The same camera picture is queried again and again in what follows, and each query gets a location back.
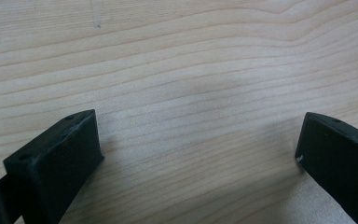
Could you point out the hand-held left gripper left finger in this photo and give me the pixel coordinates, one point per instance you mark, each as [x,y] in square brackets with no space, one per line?
[56,165]

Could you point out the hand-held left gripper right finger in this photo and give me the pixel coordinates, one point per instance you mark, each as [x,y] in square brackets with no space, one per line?
[338,155]

